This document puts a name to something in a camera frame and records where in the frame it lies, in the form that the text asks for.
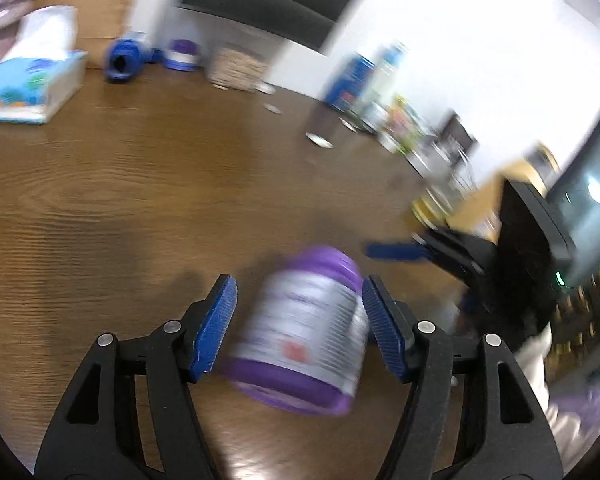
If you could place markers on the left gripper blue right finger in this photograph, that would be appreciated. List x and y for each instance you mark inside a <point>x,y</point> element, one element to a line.
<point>389,327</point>

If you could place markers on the clear container of seeds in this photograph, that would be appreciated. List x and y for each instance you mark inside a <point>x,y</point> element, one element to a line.
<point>235,68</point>

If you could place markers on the small purple lidded jar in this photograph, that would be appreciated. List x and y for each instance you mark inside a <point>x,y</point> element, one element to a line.
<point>182,55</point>

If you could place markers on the blue round cap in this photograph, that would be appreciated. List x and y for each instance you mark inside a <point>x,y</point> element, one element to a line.
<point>126,58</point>

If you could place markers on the snack packets pile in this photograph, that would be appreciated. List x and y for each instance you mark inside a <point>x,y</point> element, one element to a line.
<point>402,132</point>

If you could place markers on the purple plastic bottle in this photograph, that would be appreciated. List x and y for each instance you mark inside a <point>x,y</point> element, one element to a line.
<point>302,347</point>

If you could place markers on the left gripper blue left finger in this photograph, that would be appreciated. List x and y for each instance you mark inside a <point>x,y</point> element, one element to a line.
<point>207,323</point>

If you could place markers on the clear drink bottle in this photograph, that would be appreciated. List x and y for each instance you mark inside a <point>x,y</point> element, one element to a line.
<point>379,84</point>

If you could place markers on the blue tissue box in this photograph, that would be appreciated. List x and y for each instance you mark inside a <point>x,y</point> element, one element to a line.
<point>43,69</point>

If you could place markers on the blue soda can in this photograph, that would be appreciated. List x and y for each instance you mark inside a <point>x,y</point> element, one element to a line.
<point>349,84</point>

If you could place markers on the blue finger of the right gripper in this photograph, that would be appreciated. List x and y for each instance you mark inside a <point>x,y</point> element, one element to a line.
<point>403,251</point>

